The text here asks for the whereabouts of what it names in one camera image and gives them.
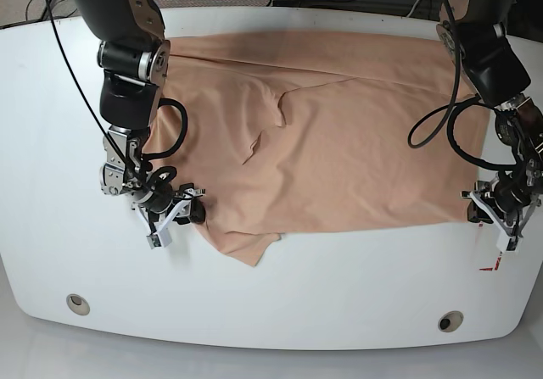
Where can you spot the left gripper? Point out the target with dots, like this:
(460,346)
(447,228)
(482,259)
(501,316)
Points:
(508,201)

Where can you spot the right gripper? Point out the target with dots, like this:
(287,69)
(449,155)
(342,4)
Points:
(159,208)

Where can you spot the peach t-shirt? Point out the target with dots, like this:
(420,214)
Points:
(307,131)

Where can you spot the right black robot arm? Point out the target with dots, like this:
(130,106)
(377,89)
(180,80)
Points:
(134,54)

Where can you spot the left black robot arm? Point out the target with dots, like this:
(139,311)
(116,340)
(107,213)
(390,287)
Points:
(490,75)

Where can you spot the red tape rectangle marking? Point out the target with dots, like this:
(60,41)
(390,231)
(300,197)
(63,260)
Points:
(487,252)

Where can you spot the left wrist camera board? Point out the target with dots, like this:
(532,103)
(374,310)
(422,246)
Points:
(507,244)

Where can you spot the right table cable grommet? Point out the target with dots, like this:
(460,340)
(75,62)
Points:
(451,321)

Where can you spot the table cable grommet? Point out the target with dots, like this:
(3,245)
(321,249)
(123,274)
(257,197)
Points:
(451,321)
(78,304)

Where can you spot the left table cable grommet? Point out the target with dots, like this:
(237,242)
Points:
(78,304)

